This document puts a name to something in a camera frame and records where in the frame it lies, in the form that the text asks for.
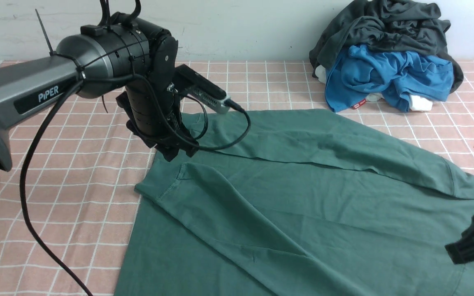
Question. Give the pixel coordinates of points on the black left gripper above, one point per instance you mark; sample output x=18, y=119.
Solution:
x=155, y=118

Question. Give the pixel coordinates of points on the green long sleeve shirt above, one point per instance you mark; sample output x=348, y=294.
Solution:
x=309, y=204

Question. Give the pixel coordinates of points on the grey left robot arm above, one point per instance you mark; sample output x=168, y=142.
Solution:
x=122, y=51

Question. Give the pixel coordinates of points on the pink checkered table cloth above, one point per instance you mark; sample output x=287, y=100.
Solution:
x=80, y=184

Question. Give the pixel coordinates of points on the blue garment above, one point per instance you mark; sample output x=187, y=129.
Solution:
x=358, y=71

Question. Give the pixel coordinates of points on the dark grey garment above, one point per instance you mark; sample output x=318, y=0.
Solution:
x=386, y=26

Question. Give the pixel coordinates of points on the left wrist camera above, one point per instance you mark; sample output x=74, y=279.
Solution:
x=188, y=82

